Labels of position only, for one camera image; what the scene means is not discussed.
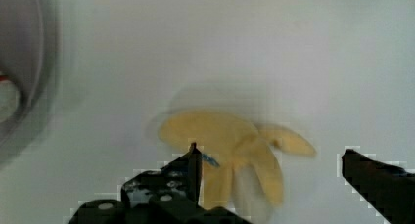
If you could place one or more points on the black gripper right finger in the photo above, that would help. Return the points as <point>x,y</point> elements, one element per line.
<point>388,188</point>

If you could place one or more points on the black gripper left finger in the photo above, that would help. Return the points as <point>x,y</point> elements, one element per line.
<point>168,195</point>

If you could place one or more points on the yellow plush peeled banana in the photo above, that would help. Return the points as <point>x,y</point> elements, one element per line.
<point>239,166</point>

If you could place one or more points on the red plush ketchup bottle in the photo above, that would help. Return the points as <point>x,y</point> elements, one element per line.
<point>9,97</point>

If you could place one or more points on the grey round plate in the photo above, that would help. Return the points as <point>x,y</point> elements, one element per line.
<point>30,52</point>

